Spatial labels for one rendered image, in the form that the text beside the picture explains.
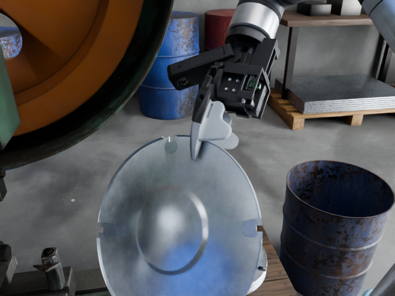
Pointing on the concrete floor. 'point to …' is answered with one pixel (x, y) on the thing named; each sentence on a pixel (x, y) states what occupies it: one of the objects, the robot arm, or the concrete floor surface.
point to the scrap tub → (332, 226)
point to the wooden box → (273, 273)
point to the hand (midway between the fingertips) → (193, 152)
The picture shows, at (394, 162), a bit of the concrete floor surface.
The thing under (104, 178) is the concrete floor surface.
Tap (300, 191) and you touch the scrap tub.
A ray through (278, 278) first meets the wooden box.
